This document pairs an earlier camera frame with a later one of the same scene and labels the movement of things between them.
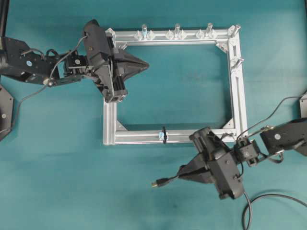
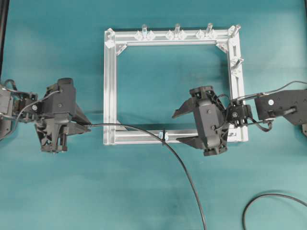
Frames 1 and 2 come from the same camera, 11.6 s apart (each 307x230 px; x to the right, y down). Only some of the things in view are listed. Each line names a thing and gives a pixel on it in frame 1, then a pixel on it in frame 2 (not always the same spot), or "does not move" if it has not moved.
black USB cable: x=162 y=181 → x=162 y=139
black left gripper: x=111 y=66 → x=60 y=106
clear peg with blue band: x=144 y=31 does not move
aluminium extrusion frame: x=229 y=36 does not move
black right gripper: x=225 y=169 → x=212 y=119
